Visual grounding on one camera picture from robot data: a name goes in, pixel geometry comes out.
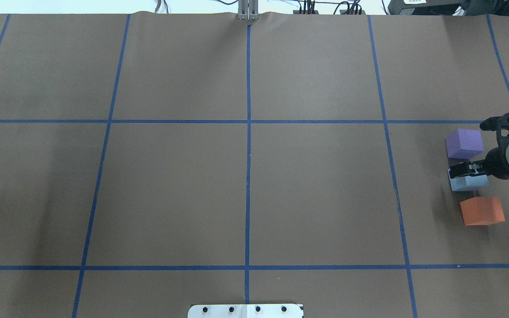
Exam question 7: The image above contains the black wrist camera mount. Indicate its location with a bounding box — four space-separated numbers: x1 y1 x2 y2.
479 113 509 151

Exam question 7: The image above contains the purple foam block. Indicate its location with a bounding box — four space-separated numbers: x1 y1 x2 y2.
445 129 484 159

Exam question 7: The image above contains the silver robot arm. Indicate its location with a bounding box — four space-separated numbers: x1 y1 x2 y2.
447 135 509 192

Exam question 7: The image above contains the light blue foam block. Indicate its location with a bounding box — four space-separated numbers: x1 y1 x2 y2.
449 175 490 192

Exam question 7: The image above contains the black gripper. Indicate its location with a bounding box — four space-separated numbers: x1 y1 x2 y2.
451 148 509 180

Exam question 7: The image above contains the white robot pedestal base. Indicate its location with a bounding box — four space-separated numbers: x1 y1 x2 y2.
187 303 304 318

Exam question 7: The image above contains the aluminium frame post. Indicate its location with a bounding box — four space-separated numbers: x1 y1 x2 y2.
237 0 260 21

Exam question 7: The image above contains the orange foam block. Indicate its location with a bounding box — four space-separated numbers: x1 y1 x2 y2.
460 197 505 226

